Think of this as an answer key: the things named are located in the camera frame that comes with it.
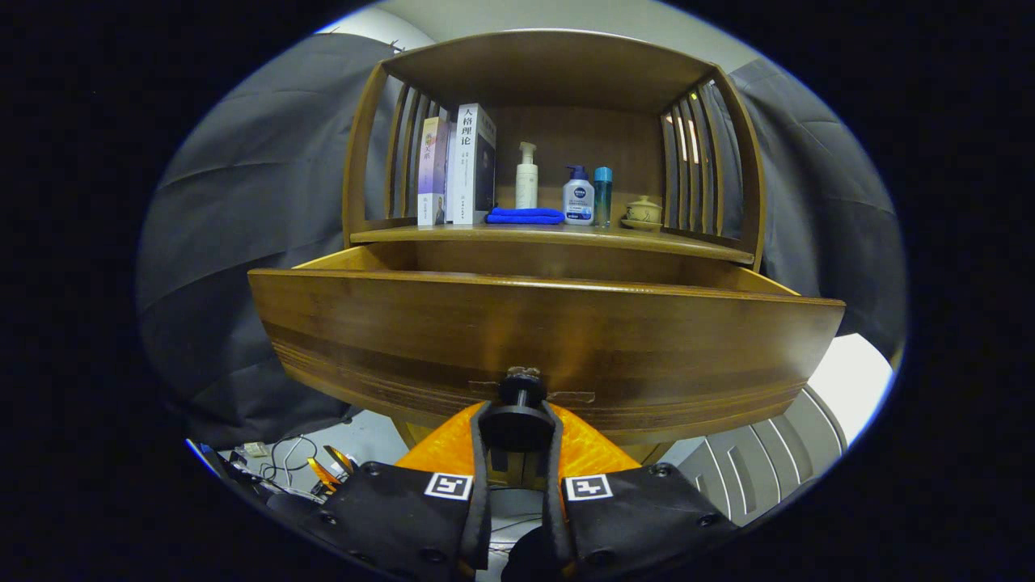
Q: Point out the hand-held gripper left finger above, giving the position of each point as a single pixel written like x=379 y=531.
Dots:
x=481 y=517

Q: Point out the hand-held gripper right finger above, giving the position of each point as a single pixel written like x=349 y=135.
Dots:
x=556 y=517

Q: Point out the wooden drawer with black knob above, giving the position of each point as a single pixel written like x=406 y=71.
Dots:
x=566 y=331

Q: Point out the wooden countertop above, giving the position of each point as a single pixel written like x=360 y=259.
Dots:
x=566 y=236

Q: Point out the wooden cabinet with slatted shelf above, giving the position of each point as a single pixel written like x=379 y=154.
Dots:
x=550 y=65

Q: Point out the orange black tool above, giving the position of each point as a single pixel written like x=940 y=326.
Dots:
x=327 y=473

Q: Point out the grey slatted chair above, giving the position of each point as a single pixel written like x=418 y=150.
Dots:
x=752 y=469

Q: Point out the blue folded cloth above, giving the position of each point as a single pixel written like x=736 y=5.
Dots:
x=524 y=217

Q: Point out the beige lidded teacup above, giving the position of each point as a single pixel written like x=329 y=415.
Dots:
x=643 y=213

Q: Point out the white bottle with blue cap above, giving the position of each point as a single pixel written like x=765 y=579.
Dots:
x=578 y=202

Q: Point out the teal slim bottle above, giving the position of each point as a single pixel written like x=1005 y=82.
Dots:
x=603 y=198

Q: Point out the white side table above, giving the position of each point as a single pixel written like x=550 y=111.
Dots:
x=849 y=380

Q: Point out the white pump bottle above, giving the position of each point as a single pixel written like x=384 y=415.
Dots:
x=526 y=182

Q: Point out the thick white book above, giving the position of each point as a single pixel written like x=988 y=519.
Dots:
x=465 y=170

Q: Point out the purple book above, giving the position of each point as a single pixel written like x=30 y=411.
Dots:
x=430 y=170

